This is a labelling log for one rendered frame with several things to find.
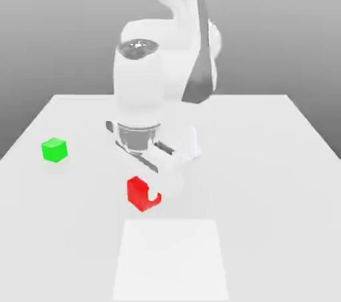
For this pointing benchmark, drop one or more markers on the small red cube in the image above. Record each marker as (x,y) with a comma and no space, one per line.
(137,193)

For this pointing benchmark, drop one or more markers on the small green cube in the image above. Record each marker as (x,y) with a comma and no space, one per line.
(54,149)

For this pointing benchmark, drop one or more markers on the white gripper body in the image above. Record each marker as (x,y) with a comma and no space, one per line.
(149,174)

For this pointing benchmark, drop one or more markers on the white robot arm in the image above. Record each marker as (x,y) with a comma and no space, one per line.
(138,89)

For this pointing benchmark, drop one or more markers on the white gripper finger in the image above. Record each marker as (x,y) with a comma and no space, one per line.
(165,187)

